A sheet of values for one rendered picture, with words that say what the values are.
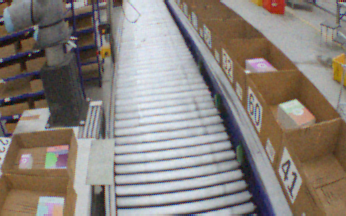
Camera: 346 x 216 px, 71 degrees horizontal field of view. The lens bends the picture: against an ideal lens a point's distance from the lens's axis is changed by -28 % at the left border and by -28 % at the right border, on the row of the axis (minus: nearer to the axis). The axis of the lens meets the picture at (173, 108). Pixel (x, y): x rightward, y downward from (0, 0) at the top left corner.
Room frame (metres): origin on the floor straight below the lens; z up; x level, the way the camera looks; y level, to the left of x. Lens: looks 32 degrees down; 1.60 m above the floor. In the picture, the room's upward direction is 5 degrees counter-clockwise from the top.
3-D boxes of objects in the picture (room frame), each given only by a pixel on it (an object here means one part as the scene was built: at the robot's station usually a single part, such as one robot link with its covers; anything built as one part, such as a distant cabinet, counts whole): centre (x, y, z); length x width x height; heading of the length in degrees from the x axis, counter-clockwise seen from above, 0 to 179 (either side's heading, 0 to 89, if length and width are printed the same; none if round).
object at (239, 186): (0.77, -0.01, 0.72); 0.52 x 0.05 x 0.05; 95
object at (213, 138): (1.09, 0.02, 0.72); 0.52 x 0.05 x 0.05; 95
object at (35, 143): (0.94, 0.63, 0.80); 0.38 x 0.28 x 0.10; 95
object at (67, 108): (1.37, 0.57, 0.91); 0.26 x 0.26 x 0.33; 2
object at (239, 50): (1.29, -0.42, 0.96); 0.39 x 0.29 x 0.17; 5
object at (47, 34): (1.37, 0.58, 1.26); 0.19 x 0.19 x 0.10
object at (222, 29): (1.68, -0.39, 0.96); 0.39 x 0.29 x 0.17; 5
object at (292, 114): (0.92, -0.49, 0.92); 0.16 x 0.11 x 0.07; 16
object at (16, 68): (2.26, 1.52, 0.79); 0.40 x 0.30 x 0.10; 96
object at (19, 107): (2.27, 1.54, 0.39); 0.40 x 0.30 x 0.10; 95
